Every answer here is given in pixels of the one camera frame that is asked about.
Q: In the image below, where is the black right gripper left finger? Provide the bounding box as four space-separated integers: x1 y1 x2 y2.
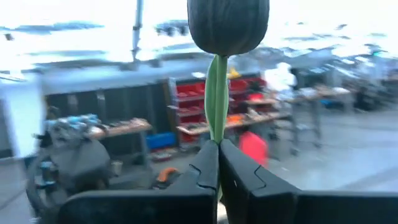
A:
57 139 220 224

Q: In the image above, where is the grey metal pole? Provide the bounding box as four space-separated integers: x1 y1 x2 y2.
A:
132 0 144 62

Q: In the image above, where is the red bin storage rack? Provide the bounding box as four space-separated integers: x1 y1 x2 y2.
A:
169 77 268 147

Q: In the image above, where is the red plastic bin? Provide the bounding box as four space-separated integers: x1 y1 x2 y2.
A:
238 130 269 167

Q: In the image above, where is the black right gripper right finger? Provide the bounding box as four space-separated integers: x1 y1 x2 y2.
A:
218 138 398 224

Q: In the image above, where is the teal grey equipment cart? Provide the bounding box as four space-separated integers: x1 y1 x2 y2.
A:
45 113 111 187

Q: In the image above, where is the blue storage bin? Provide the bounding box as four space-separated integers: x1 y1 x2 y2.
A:
146 132 177 150

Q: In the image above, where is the wooden workbench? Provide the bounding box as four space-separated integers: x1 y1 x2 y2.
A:
177 110 295 156
86 118 153 166

